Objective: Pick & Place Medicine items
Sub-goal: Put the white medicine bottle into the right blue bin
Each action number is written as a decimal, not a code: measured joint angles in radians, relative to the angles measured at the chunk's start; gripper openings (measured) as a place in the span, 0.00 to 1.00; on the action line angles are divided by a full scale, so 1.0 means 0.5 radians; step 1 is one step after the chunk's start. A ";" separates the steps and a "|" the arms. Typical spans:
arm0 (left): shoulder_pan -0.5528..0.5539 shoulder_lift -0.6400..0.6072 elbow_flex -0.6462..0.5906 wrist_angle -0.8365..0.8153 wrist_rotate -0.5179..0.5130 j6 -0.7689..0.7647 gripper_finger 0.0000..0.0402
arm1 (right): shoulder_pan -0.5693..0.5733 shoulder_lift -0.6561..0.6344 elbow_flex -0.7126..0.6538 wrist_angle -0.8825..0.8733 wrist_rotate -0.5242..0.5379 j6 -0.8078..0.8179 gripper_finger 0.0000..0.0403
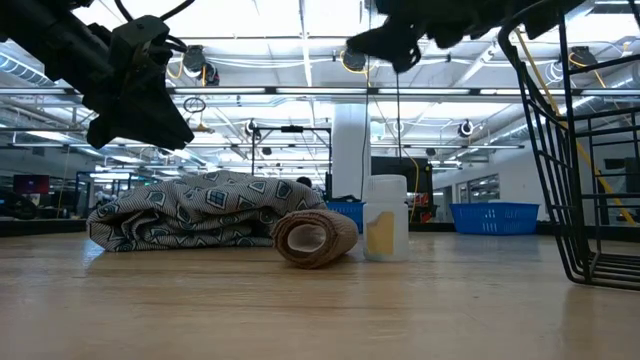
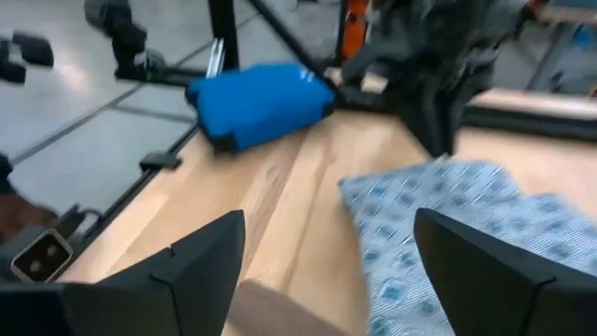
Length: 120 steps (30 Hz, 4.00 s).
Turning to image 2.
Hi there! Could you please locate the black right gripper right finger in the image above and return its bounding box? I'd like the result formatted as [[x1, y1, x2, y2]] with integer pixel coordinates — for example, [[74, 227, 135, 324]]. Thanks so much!
[[413, 207, 597, 336]]

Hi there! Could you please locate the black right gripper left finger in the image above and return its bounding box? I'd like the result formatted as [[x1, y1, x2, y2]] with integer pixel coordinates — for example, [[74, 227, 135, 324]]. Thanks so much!
[[0, 209, 247, 336]]

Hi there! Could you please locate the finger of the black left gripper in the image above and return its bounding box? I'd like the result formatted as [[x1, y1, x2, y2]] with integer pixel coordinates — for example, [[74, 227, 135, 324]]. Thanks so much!
[[400, 78, 491, 158]]

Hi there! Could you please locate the grey patterned fabric pouch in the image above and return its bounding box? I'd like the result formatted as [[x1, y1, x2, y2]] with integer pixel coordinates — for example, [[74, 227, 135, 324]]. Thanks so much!
[[338, 158, 597, 336]]

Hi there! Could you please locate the blue first aid pouch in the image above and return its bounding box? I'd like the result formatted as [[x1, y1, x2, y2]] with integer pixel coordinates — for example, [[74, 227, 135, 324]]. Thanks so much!
[[185, 63, 338, 155]]

